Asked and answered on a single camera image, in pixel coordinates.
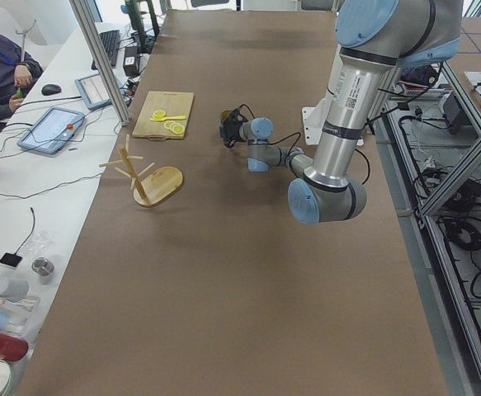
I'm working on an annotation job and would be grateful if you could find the wooden mug rack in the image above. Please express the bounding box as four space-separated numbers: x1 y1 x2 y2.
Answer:
99 135 184 207

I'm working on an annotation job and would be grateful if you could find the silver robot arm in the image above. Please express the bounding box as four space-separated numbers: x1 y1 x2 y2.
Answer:
219 1 463 224

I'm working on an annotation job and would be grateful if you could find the black keyboard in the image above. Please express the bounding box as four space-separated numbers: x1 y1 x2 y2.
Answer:
99 30 120 68

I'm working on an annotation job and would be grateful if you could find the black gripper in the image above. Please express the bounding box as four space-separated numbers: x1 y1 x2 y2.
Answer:
222 108 248 145

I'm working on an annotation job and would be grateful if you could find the dark grey mug yellow inside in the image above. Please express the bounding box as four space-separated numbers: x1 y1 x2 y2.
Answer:
219 110 232 139

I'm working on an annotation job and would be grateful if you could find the far blue teach pendant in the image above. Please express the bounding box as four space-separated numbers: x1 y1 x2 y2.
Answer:
74 73 112 111

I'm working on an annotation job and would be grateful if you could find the near blue teach pendant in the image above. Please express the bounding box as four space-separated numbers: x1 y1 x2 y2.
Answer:
17 106 86 155

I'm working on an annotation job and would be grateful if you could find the yellow plastic knife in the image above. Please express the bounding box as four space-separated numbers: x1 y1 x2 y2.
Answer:
150 115 186 122

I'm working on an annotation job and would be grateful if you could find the small metal cup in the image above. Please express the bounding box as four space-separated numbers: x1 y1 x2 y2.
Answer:
31 257 55 285

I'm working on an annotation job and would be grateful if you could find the blue teach pendant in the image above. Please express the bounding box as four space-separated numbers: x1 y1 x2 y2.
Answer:
17 106 86 155
74 73 112 111

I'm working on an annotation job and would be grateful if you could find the white camera pillar base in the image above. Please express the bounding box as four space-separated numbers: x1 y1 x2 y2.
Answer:
302 45 370 145

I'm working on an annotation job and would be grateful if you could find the small black square pad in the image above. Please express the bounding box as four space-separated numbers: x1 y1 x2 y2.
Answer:
0 252 23 268

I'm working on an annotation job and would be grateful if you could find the black computer mouse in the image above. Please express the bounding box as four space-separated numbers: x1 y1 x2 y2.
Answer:
41 83 62 96

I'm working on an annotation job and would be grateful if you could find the grey cup on tray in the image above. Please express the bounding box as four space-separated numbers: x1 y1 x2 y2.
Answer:
0 277 29 302

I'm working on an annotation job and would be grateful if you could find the black power adapter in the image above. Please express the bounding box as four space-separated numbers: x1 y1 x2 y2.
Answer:
123 45 140 78

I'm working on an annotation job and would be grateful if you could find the wooden cutting board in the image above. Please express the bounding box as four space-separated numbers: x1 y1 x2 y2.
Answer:
131 91 195 139

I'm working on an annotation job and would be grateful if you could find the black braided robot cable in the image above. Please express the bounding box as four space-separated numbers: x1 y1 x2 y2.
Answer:
231 102 447 186

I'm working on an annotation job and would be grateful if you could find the aluminium frame post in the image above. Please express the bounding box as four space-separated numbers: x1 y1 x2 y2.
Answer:
69 0 130 126

